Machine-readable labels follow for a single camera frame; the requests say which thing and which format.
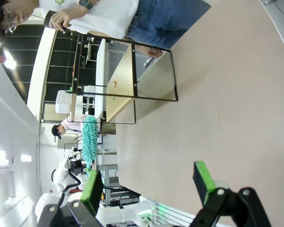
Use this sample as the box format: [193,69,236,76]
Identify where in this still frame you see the person's head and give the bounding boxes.
[0,0,40,31]

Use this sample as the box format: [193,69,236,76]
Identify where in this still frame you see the white ceiling air conditioner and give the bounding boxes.
[0,162,11,209]

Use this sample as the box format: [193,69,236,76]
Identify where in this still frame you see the teal chenille duster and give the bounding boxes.
[81,114,99,177]

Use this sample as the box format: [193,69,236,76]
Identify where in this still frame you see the white box appliance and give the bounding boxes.
[55,90,73,115]

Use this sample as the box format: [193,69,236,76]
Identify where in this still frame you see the black wrist watch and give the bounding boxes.
[78,0,94,10]

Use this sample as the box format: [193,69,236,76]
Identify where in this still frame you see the seated person pink shirt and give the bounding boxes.
[51,115,86,140]

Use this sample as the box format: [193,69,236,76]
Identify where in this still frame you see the person's right forearm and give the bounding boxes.
[87,30,149,52]

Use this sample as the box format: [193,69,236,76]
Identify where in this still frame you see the person's left forearm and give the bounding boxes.
[67,2,93,23]

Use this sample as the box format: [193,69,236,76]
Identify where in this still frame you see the person's left hand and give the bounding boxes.
[49,9,73,32]

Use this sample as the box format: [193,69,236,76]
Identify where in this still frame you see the aluminium frame equipment cart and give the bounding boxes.
[96,162,142,207]

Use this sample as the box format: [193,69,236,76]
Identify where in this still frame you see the blue jeans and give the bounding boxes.
[125,0,213,49]

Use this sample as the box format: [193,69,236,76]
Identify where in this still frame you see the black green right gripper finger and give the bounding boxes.
[190,161,273,227]

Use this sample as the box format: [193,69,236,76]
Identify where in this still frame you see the black handheld device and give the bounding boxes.
[44,10,60,31]

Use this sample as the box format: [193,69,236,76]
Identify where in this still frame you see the person's right hand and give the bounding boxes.
[146,48,163,58]

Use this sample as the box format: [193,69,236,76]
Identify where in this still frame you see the thin frame glasses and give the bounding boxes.
[4,6,19,34]

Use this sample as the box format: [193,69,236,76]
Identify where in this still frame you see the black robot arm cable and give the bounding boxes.
[51,168,82,213]

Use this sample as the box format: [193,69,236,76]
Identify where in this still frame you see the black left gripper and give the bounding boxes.
[36,158,105,227]

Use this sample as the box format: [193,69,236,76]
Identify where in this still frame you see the round ceiling light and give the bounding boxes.
[2,50,18,70]

